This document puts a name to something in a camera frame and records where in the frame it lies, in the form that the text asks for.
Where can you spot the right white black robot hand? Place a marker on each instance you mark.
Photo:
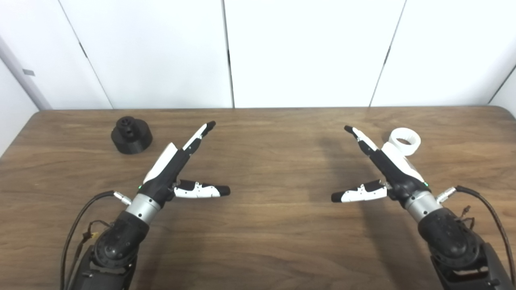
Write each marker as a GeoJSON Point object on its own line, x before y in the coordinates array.
{"type": "Point", "coordinates": [399, 169]}

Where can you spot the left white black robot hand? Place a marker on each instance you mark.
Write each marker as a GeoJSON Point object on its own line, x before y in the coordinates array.
{"type": "Point", "coordinates": [161, 167]}

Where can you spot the round black stepped part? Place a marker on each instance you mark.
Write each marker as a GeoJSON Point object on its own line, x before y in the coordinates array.
{"type": "Point", "coordinates": [133, 143]}

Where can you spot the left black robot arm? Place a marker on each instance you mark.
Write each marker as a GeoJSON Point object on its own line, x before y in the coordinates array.
{"type": "Point", "coordinates": [117, 245]}

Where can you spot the grey wall corner post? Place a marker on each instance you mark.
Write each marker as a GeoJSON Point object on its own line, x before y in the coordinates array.
{"type": "Point", "coordinates": [34, 92]}

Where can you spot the small grey wall tag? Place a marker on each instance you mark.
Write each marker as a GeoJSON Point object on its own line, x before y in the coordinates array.
{"type": "Point", "coordinates": [28, 72]}

